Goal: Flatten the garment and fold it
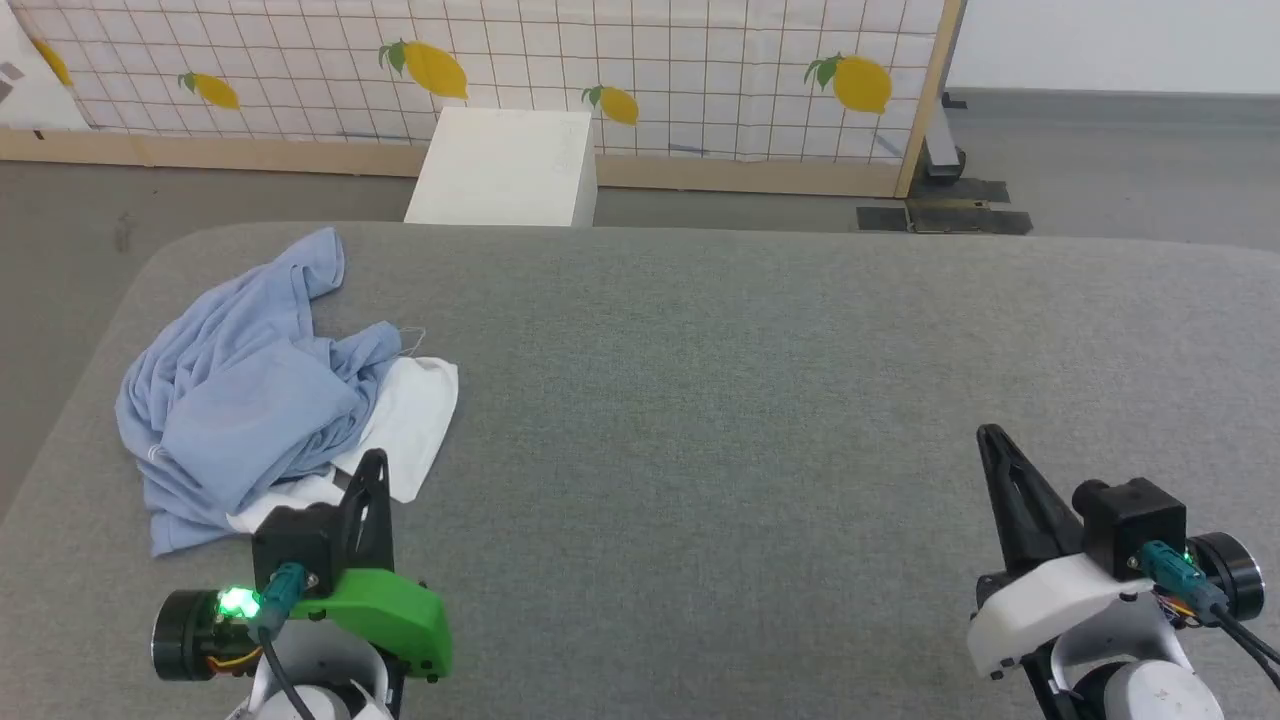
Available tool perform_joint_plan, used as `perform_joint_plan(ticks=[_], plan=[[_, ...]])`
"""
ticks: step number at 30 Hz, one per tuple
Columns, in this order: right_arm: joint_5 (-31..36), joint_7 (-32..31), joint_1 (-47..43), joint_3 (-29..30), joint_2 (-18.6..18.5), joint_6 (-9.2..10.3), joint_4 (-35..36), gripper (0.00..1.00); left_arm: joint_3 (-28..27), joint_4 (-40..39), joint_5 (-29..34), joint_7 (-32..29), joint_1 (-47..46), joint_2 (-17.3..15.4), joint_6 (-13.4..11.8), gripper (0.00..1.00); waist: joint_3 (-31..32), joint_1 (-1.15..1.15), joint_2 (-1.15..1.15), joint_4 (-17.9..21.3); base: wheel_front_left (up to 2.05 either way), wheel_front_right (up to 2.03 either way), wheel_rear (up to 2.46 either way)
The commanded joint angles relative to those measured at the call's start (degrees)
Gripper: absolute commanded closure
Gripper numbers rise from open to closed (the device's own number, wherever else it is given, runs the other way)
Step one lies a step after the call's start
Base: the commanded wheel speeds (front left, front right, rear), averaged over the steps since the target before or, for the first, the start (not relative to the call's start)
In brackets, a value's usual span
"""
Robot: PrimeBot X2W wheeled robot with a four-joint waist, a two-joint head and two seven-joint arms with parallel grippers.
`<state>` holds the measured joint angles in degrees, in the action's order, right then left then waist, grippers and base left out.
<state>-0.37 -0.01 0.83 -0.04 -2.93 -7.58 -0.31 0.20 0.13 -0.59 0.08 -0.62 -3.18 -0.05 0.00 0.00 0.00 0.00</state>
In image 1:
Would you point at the black floor plate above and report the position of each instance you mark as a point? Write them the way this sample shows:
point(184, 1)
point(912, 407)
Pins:
point(950, 218)

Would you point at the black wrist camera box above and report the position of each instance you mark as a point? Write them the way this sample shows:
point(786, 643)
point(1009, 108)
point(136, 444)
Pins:
point(295, 545)
point(1135, 520)

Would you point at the grey metal screen support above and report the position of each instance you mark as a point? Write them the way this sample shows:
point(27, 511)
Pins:
point(942, 150)

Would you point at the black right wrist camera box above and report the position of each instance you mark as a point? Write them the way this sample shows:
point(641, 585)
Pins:
point(1135, 520)

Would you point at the white panel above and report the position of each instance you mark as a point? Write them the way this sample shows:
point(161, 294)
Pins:
point(25, 90)

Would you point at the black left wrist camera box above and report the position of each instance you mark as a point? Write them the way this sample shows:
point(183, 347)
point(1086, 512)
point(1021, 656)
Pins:
point(295, 545)

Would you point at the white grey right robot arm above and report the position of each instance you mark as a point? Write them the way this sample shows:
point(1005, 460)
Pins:
point(1150, 690)

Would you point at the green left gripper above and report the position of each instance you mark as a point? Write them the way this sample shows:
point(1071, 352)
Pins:
point(390, 610)

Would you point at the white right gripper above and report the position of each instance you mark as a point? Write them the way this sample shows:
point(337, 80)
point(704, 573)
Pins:
point(1050, 605)

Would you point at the light blue polo shirt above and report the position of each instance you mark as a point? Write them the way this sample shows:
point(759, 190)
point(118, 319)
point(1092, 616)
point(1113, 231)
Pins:
point(240, 400)

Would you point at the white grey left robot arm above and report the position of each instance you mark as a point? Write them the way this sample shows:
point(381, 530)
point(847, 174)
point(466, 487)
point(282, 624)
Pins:
point(320, 690)

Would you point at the lemon print partition screen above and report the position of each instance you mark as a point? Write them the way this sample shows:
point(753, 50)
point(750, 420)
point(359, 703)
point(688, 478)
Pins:
point(700, 60)

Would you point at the grey fabric sofa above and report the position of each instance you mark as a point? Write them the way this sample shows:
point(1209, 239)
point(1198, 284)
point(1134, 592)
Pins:
point(750, 420)

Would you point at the white square box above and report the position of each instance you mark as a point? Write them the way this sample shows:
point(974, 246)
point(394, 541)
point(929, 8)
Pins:
point(500, 170)

